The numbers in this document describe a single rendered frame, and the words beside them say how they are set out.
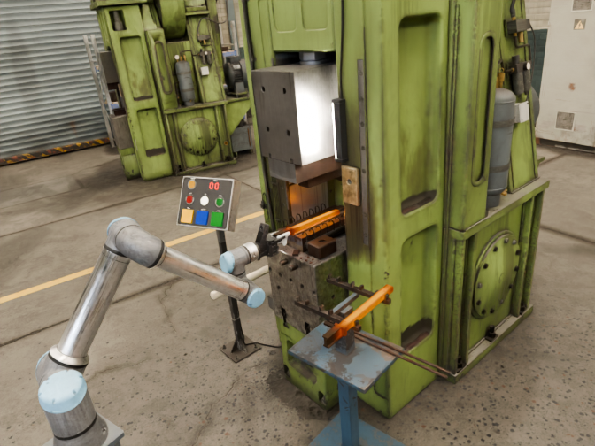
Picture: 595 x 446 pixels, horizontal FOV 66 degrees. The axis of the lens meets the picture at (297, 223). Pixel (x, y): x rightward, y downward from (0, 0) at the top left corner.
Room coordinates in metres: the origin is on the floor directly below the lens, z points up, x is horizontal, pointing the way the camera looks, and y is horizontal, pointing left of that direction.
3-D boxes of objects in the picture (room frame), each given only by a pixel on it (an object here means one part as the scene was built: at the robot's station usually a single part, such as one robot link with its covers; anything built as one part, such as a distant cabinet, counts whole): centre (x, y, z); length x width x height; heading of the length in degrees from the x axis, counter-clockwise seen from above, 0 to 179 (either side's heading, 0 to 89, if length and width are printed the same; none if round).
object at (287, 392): (2.05, 0.09, 0.01); 0.58 x 0.39 x 0.01; 38
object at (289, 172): (2.20, -0.12, 1.32); 0.42 x 0.20 x 0.10; 128
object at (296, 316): (2.17, -0.16, 0.69); 0.56 x 0.38 x 0.45; 128
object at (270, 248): (1.95, 0.17, 0.99); 0.12 x 0.08 x 0.09; 128
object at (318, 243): (1.97, -0.11, 0.95); 0.12 x 0.08 x 0.06; 128
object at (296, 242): (2.20, -0.12, 0.96); 0.42 x 0.20 x 0.09; 128
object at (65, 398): (1.28, 0.89, 0.79); 0.17 x 0.15 x 0.18; 32
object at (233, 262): (1.84, 0.30, 0.99); 0.12 x 0.09 x 0.10; 128
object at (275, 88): (2.17, -0.14, 1.56); 0.42 x 0.39 x 0.40; 128
